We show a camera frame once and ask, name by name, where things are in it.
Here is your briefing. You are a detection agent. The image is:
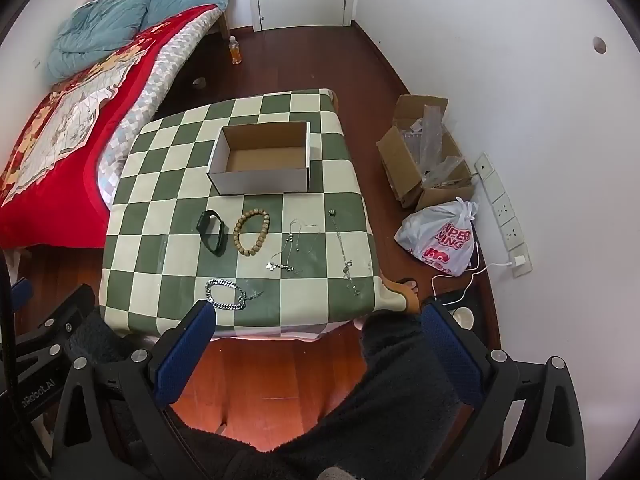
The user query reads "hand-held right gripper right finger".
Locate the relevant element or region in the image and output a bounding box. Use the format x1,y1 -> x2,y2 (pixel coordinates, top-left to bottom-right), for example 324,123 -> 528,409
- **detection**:
421,299 -> 587,480

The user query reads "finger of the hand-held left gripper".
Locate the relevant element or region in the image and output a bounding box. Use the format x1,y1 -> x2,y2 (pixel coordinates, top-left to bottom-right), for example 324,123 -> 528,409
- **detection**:
10,278 -> 34,317
14,283 -> 97,349

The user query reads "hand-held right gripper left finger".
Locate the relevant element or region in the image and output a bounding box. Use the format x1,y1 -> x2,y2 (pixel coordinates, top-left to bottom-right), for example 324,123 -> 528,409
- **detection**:
50,300 -> 218,480

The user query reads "silver chain bracelet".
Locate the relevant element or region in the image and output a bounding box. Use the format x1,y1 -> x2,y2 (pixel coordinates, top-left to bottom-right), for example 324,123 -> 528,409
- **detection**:
204,279 -> 264,312

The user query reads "black wristband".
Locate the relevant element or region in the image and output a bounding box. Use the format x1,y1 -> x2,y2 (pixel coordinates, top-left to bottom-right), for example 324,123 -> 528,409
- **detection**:
196,209 -> 227,257

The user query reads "wooden bead bracelet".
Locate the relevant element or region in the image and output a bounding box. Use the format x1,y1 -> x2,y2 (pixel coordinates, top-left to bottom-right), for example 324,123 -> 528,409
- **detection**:
233,210 -> 271,257

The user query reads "silver butterfly pendant necklace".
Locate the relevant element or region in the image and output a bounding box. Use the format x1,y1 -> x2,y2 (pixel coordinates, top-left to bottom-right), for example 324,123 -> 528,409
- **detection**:
265,219 -> 321,275

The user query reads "thin silver necklace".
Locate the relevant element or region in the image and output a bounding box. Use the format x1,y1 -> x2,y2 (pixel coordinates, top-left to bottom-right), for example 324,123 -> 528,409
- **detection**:
327,208 -> 362,297

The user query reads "white cardboard box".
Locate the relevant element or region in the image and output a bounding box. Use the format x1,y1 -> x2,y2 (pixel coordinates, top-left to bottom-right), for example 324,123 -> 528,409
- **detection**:
207,121 -> 312,196

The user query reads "person's right foot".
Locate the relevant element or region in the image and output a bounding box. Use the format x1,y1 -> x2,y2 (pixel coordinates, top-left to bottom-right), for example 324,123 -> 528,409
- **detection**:
382,278 -> 424,315

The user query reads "person's right leg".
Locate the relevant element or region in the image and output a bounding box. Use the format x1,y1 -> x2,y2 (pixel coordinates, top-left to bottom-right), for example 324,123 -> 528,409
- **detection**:
175,310 -> 501,480

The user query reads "white red plastic bag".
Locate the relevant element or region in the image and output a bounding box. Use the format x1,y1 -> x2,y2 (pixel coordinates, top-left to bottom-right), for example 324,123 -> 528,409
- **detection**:
395,197 -> 480,277

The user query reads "green checked tablecloth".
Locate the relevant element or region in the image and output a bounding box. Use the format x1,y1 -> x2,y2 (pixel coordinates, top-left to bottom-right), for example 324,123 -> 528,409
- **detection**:
100,88 -> 407,342

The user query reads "bed with red blanket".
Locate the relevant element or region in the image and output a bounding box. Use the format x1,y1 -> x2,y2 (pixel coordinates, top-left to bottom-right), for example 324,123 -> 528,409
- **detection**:
0,5 -> 219,250

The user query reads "white power strip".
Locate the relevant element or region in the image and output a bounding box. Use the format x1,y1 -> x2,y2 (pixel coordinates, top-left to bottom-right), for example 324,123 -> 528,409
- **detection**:
474,152 -> 534,277

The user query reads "brown cardboard box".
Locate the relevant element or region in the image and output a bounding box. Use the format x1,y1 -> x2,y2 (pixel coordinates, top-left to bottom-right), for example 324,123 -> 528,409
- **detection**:
376,95 -> 477,212

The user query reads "clear bubble wrap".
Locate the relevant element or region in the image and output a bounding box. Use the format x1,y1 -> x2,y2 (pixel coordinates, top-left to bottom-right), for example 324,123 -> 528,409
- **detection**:
402,105 -> 473,190

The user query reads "grey quilted mattress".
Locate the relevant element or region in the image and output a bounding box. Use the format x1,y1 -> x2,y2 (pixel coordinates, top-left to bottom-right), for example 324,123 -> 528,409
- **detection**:
96,9 -> 222,211

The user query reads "blue quilt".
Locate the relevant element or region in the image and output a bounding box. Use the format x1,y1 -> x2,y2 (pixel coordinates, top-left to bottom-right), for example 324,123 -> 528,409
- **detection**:
45,0 -> 234,86

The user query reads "white cable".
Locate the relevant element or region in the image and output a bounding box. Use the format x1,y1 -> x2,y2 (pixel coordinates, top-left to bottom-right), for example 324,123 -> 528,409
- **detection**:
431,241 -> 516,311

